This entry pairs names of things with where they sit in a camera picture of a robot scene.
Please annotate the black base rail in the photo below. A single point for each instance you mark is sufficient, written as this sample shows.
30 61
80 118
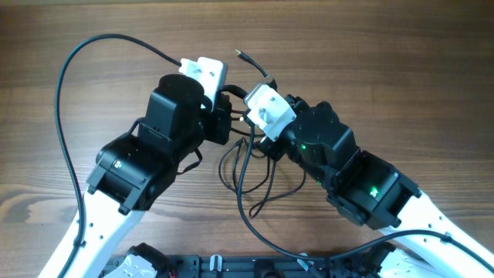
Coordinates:
194 266

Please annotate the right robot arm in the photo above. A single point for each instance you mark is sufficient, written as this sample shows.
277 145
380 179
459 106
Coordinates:
364 188

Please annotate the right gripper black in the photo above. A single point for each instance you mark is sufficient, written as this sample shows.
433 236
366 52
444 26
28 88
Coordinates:
272 148

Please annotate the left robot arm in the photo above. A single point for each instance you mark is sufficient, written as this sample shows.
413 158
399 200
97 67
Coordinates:
133 170

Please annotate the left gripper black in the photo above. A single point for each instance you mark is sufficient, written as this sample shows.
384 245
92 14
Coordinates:
219 116

